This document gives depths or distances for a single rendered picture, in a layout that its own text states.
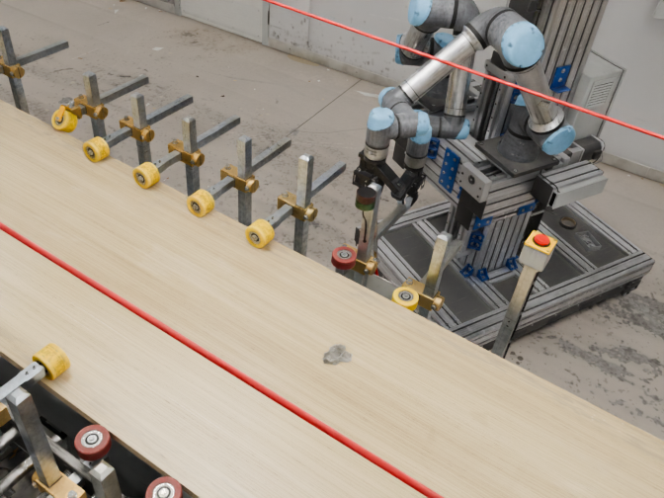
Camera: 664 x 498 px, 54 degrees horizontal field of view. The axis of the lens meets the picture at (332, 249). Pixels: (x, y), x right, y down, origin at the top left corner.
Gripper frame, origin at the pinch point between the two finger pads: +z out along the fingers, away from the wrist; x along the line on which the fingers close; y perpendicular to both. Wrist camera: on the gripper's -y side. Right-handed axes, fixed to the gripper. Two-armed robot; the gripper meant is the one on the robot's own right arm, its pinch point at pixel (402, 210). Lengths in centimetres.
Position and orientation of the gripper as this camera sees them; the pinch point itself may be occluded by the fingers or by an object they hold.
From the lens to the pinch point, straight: 244.6
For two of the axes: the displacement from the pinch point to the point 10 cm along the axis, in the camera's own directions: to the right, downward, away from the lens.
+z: -0.8, 7.5, 6.6
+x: -8.3, -4.2, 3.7
